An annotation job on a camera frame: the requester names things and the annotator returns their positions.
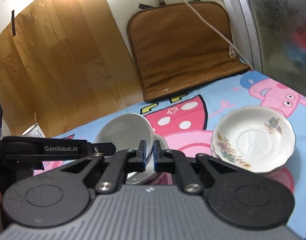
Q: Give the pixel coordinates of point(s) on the brown seat cushion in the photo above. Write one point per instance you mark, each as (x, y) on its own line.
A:
(174, 50)

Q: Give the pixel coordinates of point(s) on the large white floral bowl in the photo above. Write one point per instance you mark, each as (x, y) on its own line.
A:
(150, 175)

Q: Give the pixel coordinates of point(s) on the white enamel mug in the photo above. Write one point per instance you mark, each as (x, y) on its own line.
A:
(34, 131)

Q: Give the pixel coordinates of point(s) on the small floral plate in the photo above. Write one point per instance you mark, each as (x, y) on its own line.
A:
(271, 174)
(258, 139)

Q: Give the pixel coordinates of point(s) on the frosted glass sliding door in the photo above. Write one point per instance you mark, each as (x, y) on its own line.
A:
(271, 34)

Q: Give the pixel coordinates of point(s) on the wood grain wall panel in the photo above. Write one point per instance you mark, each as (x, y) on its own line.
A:
(66, 60)

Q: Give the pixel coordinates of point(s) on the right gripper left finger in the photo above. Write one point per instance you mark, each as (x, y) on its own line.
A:
(123, 162)

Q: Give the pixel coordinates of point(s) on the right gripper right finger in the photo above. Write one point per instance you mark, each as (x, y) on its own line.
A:
(176, 163)

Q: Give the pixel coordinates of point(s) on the large floral plate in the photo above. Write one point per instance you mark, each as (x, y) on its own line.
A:
(216, 156)

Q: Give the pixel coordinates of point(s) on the blue cartoon pig tablecloth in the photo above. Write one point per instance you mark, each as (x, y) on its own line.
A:
(186, 123)

